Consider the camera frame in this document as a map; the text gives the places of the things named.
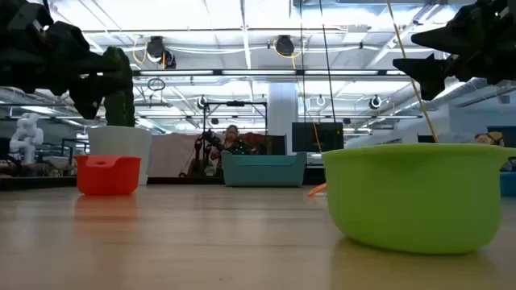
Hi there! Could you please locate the blue measuring cup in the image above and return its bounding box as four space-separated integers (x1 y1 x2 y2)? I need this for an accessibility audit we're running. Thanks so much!
499 171 516 198

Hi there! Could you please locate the yellow hanging cable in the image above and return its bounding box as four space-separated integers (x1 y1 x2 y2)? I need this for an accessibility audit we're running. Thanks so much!
386 0 439 144

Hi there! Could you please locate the black metal stand frame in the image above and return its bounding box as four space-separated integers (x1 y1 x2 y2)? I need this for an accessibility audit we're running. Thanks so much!
202 100 268 136

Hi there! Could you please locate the orange measuring cup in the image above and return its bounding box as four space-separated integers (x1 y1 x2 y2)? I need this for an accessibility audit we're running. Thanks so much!
307 183 328 198

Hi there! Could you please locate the white robot figure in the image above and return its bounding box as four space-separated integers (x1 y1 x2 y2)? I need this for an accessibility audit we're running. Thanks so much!
8 112 45 165

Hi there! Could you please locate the red measuring cup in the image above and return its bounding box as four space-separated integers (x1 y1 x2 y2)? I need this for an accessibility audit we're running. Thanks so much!
74 155 143 197

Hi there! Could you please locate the white hexagonal plant pot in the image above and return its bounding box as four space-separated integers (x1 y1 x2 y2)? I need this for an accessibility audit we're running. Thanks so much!
87 126 152 186

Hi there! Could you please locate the long ceiling light strip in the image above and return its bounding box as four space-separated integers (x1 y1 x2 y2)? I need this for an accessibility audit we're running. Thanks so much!
132 68 406 78

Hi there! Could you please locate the beige fabric partition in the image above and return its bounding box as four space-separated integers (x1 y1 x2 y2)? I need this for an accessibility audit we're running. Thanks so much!
150 133 203 179

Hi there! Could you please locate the thin black hanging cable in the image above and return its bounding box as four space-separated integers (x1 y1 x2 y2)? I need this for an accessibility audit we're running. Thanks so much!
299 0 307 122

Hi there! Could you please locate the green cactus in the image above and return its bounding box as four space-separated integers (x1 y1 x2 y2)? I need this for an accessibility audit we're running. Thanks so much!
103 46 136 128

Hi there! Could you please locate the black aluminium table frame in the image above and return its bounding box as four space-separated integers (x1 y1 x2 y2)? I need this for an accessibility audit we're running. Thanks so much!
0 176 327 191

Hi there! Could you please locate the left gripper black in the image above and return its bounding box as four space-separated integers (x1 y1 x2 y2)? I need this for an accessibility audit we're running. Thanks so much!
0 0 135 121

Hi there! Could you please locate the teal plastic basket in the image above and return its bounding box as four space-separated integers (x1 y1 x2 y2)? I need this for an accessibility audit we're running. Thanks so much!
220 151 307 188

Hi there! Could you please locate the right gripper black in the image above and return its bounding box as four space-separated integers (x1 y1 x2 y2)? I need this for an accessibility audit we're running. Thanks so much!
393 0 516 102

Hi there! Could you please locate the black monitor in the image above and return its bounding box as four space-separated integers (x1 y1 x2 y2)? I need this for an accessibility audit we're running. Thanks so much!
291 122 345 154

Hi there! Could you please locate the green measuring cup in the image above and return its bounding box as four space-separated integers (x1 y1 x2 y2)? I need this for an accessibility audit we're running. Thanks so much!
322 143 516 255

